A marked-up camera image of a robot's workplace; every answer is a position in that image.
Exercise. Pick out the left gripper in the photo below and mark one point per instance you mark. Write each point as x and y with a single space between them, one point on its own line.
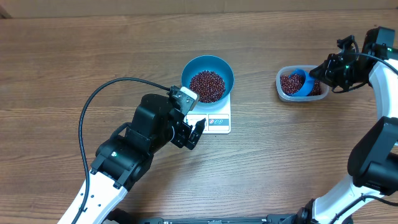
181 139

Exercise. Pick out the blue plastic scoop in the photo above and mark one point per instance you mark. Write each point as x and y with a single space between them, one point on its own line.
308 84

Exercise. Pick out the white kitchen scale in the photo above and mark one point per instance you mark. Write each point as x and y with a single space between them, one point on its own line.
217 115

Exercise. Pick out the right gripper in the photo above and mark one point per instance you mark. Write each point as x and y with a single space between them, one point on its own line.
324 73

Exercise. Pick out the clear plastic container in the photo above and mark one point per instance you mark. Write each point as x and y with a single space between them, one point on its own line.
288 98

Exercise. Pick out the red beans in bowl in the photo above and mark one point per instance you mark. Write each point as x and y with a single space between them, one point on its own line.
208 85

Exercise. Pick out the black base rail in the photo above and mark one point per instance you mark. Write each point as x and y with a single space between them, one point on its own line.
119 216

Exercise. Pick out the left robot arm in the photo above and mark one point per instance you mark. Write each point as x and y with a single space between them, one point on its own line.
128 154

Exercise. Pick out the teal metal bowl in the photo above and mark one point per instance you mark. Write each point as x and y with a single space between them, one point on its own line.
211 63

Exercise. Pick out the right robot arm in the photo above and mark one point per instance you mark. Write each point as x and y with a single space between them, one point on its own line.
372 166

